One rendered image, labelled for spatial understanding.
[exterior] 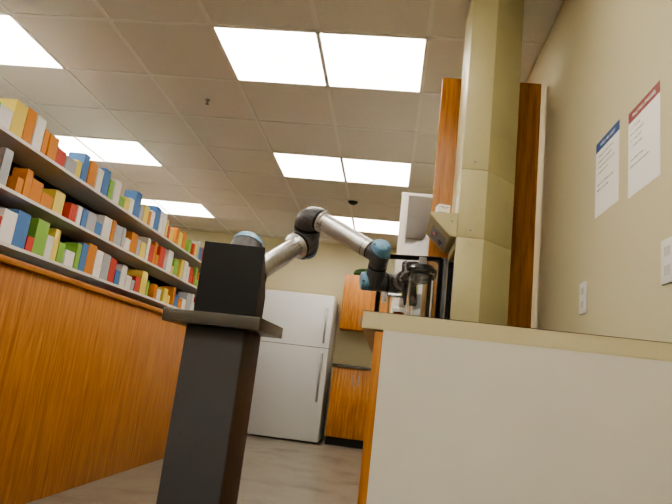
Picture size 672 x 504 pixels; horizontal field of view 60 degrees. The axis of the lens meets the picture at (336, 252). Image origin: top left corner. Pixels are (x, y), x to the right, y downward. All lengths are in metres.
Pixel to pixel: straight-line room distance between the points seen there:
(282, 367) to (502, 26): 5.36
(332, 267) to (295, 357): 1.49
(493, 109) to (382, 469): 1.77
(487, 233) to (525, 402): 1.25
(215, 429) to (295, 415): 5.43
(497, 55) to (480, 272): 0.99
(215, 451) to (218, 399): 0.15
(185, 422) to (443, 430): 0.92
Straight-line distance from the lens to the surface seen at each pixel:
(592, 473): 1.39
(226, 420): 1.90
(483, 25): 2.87
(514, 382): 1.34
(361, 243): 2.28
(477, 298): 2.40
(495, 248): 2.52
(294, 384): 7.31
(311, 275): 8.11
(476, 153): 2.57
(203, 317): 1.88
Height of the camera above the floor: 0.78
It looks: 12 degrees up
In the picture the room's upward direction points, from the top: 7 degrees clockwise
